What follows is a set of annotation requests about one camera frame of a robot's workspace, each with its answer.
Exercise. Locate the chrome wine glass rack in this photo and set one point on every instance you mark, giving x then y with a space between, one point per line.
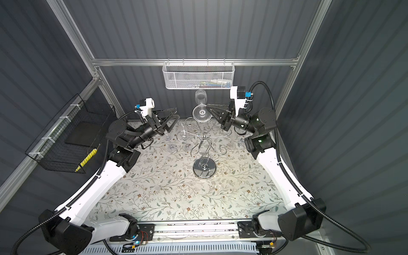
202 147

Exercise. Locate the black wire wall basket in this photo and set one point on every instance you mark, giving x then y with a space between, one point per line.
51 152

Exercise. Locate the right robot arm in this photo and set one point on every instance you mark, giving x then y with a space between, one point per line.
300 218

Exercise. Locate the items in white basket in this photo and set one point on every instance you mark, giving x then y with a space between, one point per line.
212 84

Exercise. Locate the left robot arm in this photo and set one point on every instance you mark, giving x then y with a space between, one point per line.
67 227

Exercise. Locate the clear wine glass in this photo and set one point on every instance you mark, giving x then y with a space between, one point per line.
231 141
184 137
170 143
200 112

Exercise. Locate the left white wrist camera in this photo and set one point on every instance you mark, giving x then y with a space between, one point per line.
144 108

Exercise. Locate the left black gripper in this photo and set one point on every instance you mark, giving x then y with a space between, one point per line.
158 125

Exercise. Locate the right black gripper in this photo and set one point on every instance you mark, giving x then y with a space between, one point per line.
227 117

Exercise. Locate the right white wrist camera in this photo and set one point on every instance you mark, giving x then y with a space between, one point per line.
241 98

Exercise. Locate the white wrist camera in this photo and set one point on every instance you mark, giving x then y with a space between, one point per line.
241 98
144 108

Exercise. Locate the black pad in basket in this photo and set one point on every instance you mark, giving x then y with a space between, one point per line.
85 134

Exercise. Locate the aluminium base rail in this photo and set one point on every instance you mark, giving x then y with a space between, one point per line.
205 231

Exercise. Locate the yellow black striped object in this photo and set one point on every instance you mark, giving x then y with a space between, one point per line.
86 159

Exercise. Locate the white mesh wall basket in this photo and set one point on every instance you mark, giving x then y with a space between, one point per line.
177 77

